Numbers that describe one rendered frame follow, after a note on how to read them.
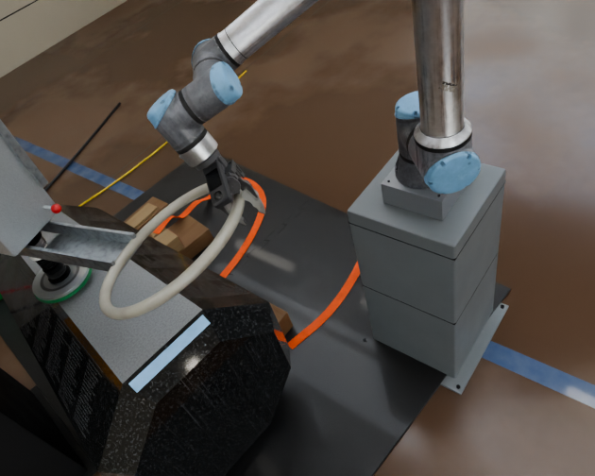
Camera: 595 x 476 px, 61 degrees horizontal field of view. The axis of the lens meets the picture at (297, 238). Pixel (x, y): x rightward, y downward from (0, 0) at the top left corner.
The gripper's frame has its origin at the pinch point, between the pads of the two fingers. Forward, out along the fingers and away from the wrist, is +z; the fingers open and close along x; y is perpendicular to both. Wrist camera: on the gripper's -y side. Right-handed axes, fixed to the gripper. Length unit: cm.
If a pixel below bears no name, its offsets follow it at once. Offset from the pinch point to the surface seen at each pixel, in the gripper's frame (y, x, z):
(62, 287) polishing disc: 29, 83, -1
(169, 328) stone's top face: 7, 50, 22
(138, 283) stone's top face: 29, 61, 13
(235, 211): -6.5, -0.1, -7.1
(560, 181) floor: 123, -104, 139
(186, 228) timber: 143, 91, 53
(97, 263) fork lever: 8, 50, -9
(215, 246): -16.6, 5.3, -6.8
